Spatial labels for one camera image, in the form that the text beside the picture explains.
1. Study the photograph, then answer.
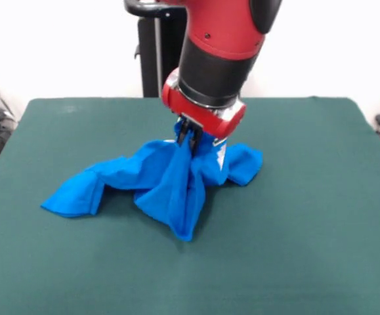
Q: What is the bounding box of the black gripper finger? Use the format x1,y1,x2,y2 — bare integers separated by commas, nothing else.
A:
177,117,192,146
188,123,204,154

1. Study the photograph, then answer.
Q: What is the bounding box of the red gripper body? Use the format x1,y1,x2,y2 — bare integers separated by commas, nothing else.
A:
161,68,247,139

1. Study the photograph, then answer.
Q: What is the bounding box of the blue printed t-shirt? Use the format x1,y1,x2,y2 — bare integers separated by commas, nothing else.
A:
40,121,264,243

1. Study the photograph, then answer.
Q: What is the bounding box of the dark green tablecloth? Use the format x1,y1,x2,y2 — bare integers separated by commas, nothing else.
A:
0,96,380,315

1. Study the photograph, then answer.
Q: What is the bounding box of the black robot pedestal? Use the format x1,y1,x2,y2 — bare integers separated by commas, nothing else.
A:
123,0,190,98

